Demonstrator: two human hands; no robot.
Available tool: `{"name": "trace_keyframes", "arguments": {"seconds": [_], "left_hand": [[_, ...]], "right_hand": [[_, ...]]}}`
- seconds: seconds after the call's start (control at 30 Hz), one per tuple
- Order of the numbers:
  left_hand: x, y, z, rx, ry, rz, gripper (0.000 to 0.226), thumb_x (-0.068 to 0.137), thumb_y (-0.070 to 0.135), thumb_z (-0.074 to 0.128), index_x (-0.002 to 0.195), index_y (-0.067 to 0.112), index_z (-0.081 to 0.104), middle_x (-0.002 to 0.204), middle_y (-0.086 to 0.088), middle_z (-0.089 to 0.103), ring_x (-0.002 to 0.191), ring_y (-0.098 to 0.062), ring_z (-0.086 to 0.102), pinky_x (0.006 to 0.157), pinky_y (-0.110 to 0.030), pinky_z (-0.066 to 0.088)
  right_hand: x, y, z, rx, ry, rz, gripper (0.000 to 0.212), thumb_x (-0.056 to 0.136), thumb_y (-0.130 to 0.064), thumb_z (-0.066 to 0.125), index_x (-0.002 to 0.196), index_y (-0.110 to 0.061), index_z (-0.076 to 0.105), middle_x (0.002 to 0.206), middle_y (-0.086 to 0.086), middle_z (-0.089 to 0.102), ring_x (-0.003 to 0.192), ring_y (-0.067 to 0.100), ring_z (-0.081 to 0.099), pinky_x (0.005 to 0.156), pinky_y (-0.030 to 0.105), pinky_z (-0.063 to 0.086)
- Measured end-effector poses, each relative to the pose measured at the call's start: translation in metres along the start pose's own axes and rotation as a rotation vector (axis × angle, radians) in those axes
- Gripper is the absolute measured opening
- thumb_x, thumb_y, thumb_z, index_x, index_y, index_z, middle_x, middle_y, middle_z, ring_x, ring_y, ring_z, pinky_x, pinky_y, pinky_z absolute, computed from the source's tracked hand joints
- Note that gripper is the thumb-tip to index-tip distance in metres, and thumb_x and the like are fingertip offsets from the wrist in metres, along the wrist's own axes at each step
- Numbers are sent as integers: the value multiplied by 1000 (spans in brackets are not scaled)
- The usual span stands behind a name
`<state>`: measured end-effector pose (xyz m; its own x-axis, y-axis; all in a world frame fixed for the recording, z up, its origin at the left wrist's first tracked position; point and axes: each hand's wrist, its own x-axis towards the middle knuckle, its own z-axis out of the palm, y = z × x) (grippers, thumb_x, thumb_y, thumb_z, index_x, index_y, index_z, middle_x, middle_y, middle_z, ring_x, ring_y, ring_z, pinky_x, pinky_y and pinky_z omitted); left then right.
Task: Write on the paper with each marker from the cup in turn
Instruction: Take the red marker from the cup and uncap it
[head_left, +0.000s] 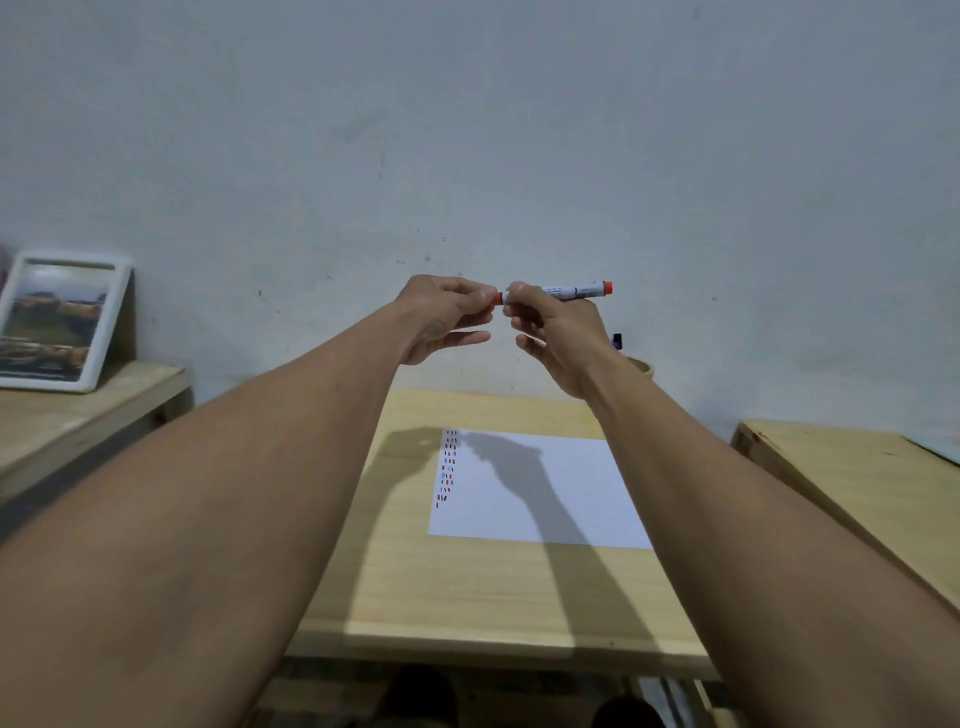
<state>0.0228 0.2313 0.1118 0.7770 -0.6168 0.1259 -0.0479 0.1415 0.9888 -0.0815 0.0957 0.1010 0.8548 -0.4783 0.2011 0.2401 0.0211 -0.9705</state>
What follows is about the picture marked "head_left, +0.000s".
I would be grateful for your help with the person's right hand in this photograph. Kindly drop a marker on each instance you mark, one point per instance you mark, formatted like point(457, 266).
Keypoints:
point(570, 337)

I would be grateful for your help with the person's left hand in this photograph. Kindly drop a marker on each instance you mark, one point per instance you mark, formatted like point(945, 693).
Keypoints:
point(424, 319)

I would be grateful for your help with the person's left little finger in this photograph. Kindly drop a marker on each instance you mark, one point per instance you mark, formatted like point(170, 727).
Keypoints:
point(461, 340)

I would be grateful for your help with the person's right thumb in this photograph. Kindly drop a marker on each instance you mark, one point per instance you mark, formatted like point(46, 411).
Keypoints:
point(529, 292)

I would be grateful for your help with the white marker with red cap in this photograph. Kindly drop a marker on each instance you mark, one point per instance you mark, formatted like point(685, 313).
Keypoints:
point(577, 290)

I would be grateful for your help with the person's left forearm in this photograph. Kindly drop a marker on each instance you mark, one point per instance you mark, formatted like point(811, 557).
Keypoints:
point(247, 487)

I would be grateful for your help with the person's right forearm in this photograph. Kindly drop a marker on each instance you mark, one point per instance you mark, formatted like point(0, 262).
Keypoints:
point(750, 540)

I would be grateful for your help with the wooden pen holder cup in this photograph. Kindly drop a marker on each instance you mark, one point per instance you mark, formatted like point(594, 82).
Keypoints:
point(643, 369)

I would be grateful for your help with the white paper sheet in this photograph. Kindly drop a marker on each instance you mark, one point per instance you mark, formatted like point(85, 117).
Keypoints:
point(585, 487)

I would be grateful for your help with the wooden side table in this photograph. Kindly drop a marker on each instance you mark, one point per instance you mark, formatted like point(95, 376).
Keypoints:
point(82, 409)
point(855, 472)

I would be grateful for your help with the light grey flat board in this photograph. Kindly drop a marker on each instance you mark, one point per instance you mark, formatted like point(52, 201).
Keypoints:
point(937, 448)

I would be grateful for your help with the white picture frame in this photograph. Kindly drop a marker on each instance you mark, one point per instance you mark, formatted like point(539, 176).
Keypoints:
point(52, 319)

